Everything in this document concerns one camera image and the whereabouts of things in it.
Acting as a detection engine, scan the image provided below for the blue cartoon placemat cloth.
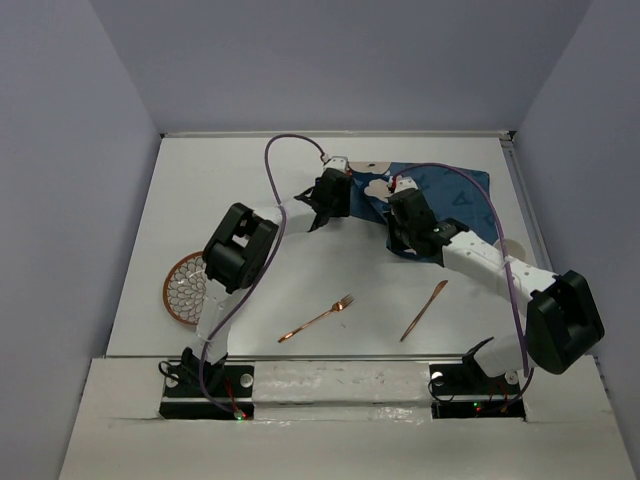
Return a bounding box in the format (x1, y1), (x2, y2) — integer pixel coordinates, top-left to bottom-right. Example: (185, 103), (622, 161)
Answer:
(350, 162), (498, 243)

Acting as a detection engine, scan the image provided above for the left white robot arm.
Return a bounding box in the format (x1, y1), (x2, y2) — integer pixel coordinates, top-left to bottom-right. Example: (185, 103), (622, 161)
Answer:
(179, 166), (352, 396)

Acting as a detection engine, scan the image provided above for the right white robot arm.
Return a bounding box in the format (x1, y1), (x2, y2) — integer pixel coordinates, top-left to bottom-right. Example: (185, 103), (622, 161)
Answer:
(386, 179), (605, 392)

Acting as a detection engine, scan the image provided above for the copper knife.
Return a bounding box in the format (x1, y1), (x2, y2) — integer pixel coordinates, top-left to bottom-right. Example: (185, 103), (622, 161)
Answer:
(399, 280), (448, 343)

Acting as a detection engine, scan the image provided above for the copper fork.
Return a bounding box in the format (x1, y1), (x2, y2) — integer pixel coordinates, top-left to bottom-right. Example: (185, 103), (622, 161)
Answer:
(278, 294), (354, 343)

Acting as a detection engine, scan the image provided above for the white mug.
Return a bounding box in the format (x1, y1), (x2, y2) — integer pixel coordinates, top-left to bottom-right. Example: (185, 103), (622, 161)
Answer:
(494, 238), (527, 262)

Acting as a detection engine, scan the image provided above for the floral patterned plate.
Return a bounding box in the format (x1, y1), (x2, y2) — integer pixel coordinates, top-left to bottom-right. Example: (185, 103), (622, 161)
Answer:
(162, 251), (207, 327)

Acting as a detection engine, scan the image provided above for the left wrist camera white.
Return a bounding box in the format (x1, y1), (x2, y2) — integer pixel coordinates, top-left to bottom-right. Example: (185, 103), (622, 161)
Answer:
(322, 156), (350, 174)

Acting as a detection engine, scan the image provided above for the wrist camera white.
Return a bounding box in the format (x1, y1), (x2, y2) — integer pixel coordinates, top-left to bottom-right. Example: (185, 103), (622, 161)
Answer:
(322, 156), (350, 174)
(388, 176), (418, 195)

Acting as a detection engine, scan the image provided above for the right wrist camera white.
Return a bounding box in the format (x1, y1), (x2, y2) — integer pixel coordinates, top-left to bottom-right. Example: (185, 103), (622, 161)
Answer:
(388, 176), (418, 195)

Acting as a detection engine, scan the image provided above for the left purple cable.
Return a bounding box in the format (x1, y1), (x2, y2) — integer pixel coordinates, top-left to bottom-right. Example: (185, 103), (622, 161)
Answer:
(197, 133), (331, 416)

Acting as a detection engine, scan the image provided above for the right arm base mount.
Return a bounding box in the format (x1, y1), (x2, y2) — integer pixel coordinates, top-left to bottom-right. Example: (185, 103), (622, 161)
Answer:
(427, 363), (526, 420)

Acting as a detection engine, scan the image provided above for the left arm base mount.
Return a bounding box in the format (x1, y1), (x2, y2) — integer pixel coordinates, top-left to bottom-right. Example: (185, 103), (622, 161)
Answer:
(158, 360), (255, 421)

